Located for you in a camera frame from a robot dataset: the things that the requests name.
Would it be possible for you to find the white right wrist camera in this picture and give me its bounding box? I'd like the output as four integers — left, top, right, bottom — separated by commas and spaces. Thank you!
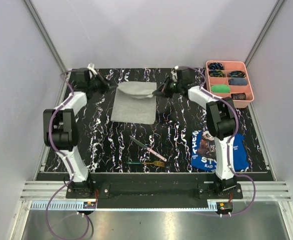
171, 66, 179, 82

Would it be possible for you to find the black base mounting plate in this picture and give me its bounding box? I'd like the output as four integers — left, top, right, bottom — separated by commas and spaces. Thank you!
66, 172, 243, 211

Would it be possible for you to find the black marbled table mat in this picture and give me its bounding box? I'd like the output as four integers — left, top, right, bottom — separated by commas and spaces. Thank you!
36, 66, 275, 174

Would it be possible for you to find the blue patterned sock middle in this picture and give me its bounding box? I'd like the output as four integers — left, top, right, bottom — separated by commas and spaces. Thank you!
208, 69, 225, 78

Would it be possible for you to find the green rolled sock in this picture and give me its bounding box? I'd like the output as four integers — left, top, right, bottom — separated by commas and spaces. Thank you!
210, 84, 231, 94

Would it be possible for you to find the blue printed t-shirt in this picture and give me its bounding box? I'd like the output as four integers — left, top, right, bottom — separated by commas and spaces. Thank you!
191, 130, 249, 172

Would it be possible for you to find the dark brown rolled sock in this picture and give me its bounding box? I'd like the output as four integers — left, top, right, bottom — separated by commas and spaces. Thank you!
231, 92, 247, 101

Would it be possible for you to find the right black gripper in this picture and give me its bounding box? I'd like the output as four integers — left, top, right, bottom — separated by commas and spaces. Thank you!
152, 76, 182, 99

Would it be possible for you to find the pink divided organizer tray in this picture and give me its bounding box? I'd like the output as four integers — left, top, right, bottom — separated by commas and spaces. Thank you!
205, 60, 255, 108

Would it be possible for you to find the blue patterned sock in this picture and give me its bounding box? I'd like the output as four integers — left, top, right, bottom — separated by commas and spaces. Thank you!
207, 62, 225, 70
208, 69, 225, 78
228, 70, 246, 78

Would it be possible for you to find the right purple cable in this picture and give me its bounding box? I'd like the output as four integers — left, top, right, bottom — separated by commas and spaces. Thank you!
177, 66, 257, 216

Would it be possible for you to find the grey cloth napkin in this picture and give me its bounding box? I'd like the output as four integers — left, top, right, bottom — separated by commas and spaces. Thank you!
111, 81, 157, 125

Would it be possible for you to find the blue patterned sock right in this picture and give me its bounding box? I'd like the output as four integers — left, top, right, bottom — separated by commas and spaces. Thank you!
228, 70, 246, 78

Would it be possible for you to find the purple cable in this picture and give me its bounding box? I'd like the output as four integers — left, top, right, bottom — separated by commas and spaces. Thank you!
177, 66, 257, 216
45, 69, 95, 240

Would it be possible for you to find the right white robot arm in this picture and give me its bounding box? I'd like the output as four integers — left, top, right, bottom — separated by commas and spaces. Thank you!
152, 66, 239, 198

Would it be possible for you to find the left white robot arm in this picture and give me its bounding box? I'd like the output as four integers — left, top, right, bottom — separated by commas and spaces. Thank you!
43, 63, 118, 198

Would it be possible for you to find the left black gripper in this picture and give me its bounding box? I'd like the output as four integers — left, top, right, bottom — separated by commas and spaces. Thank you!
87, 72, 118, 96

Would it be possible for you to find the blue patterned sock top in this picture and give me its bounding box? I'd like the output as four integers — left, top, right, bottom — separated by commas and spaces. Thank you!
207, 62, 225, 70

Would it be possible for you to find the gold fork green handle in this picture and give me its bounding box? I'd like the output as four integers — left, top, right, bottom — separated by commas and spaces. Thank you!
127, 160, 165, 168

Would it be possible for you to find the pink-handled table knife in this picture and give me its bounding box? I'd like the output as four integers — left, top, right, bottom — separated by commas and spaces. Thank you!
130, 136, 168, 162

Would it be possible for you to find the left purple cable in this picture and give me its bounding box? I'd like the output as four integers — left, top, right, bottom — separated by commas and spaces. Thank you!
45, 69, 95, 240

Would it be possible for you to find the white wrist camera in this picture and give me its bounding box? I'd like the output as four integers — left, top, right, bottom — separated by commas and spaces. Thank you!
171, 66, 179, 82
87, 63, 98, 76

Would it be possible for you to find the aluminium frame rail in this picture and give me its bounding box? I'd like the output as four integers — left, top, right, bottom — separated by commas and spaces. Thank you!
21, 0, 68, 72

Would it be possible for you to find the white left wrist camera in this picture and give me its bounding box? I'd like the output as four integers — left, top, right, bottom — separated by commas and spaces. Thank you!
87, 63, 98, 76

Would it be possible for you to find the dark blue rolled sock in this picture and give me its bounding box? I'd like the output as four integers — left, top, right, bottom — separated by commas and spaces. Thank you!
228, 77, 248, 86

